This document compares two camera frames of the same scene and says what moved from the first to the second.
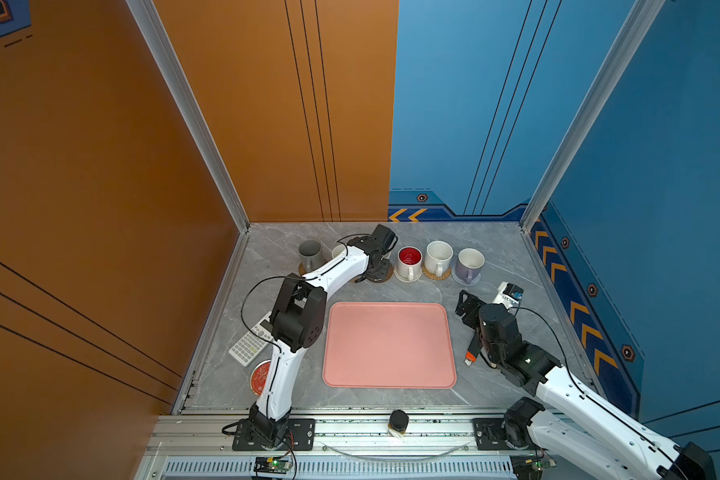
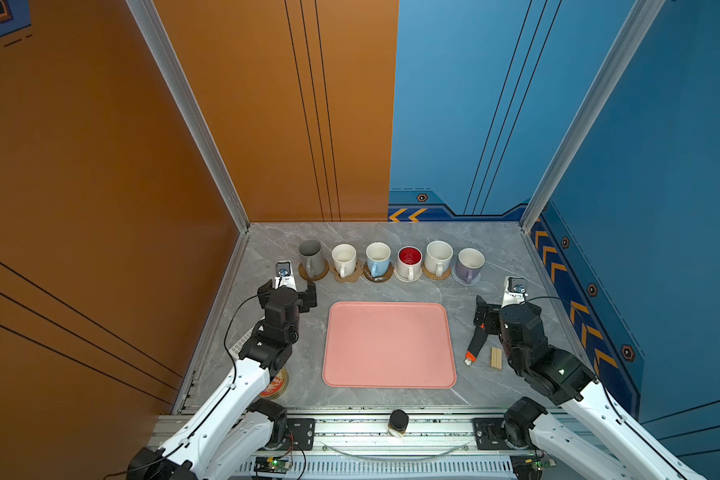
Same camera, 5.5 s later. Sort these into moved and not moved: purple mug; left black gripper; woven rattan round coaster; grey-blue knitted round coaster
Moved: left black gripper
Not moved: grey-blue knitted round coaster; purple mug; woven rattan round coaster
